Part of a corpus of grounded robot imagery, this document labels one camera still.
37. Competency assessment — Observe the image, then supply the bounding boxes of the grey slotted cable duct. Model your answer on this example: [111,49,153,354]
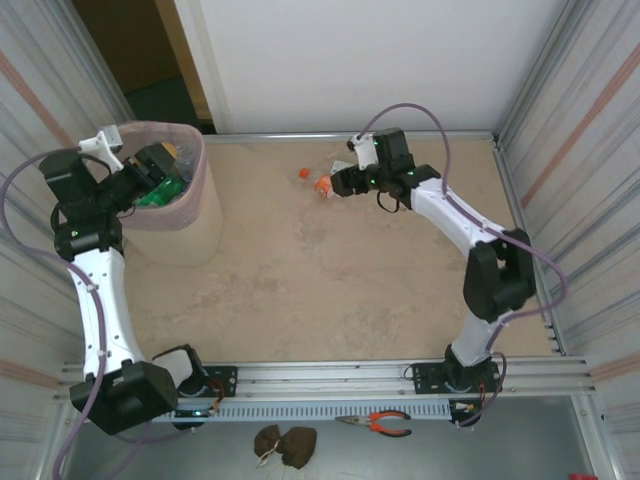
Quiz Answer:
[149,399,454,423]

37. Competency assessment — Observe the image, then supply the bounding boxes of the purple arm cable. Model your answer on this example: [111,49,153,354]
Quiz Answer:
[0,148,197,480]
[356,101,572,429]

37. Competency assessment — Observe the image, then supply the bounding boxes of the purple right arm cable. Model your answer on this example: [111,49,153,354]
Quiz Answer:
[356,101,572,429]

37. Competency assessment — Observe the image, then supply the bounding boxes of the aluminium frame post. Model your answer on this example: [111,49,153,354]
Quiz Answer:
[493,0,584,145]
[54,0,138,124]

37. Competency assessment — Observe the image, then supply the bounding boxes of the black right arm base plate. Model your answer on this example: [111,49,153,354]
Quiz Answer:
[410,361,502,397]

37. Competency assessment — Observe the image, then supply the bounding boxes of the beige slotted plastic bin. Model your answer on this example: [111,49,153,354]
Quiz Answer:
[116,119,225,268]

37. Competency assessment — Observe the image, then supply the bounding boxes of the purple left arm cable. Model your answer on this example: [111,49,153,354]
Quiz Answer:
[0,148,197,480]

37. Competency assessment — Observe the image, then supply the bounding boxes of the green soda bottle yellow cap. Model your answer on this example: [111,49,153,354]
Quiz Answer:
[133,174,191,209]

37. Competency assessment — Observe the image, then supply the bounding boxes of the black controller board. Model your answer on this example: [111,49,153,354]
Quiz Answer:
[173,406,222,419]

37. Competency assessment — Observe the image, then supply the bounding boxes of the clear bottle orange label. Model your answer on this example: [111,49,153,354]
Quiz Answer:
[298,168,336,200]

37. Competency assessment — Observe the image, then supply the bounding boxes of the brown cloth pouch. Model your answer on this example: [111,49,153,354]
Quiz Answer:
[278,425,319,472]
[252,424,287,460]

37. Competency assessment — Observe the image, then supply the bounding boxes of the translucent purple bin liner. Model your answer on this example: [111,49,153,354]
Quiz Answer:
[116,119,209,233]

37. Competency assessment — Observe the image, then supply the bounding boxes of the orange handled pliers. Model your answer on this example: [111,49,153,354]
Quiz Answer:
[334,409,414,438]

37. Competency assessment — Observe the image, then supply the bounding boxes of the wooden door frame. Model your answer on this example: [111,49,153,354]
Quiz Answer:
[153,0,217,135]

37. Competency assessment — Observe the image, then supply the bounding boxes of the aluminium table front rail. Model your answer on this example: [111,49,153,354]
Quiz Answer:
[58,359,594,402]

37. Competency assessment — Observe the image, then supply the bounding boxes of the aluminium table back rail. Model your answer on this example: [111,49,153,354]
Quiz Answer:
[204,130,497,145]

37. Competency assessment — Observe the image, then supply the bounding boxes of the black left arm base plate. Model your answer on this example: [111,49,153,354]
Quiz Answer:
[177,365,240,400]

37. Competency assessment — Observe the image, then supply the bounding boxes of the aluminium table side rail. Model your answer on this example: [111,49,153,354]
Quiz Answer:
[493,134,569,357]

